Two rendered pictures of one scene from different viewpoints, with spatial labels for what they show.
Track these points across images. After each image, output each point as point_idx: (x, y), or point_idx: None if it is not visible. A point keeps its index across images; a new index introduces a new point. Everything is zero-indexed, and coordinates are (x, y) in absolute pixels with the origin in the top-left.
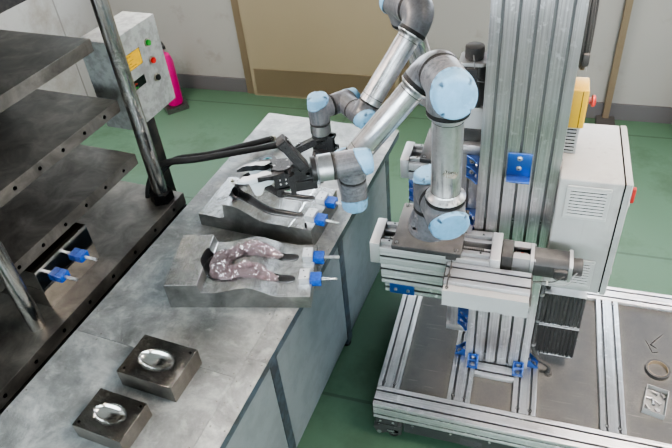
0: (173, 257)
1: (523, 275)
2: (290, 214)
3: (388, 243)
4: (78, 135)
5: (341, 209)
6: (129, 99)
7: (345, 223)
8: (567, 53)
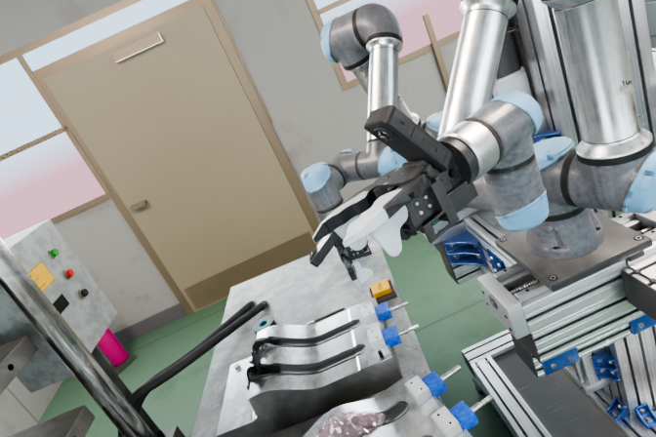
0: None
1: None
2: (346, 356)
3: (529, 295)
4: None
5: (391, 320)
6: (46, 322)
7: (412, 330)
8: None
